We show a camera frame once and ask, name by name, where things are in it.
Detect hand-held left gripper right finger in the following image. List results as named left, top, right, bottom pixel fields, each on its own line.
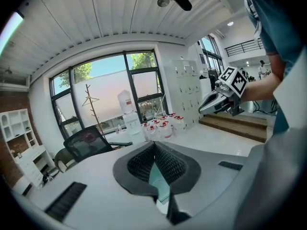
left=154, top=141, right=249, bottom=230

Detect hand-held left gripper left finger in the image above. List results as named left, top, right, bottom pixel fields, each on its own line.
left=30, top=141, right=174, bottom=230

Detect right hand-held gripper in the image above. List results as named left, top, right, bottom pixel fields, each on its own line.
left=198, top=66, right=249, bottom=117

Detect person's right forearm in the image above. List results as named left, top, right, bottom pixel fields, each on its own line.
left=241, top=53, right=287, bottom=103

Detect grey locker cabinet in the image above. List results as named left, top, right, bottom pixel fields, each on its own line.
left=172, top=60, right=204, bottom=129

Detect wooden steps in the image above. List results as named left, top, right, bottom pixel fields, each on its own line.
left=198, top=113, right=268, bottom=143

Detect black mesh office chair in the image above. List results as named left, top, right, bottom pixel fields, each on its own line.
left=63, top=125, right=134, bottom=164

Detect dark round-back chair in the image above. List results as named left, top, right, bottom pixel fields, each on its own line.
left=54, top=149, right=77, bottom=173

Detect cluster of clear water jugs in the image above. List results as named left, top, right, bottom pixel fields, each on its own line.
left=141, top=113, right=187, bottom=141

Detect black railing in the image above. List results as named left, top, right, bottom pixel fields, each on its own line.
left=224, top=38, right=264, bottom=57

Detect white water dispenser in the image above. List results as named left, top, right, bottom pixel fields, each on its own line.
left=117, top=90, right=144, bottom=145

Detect wooden coat rack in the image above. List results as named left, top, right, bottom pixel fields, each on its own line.
left=81, top=83, right=104, bottom=135

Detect white shelf unit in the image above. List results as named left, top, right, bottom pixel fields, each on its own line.
left=0, top=108, right=56, bottom=196

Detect black-framed window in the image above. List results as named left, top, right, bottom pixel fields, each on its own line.
left=49, top=49, right=168, bottom=141

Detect person's teal shirt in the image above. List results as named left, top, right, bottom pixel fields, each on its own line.
left=237, top=0, right=307, bottom=135

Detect white shoulder strap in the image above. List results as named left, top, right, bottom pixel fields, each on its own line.
left=241, top=0, right=262, bottom=40

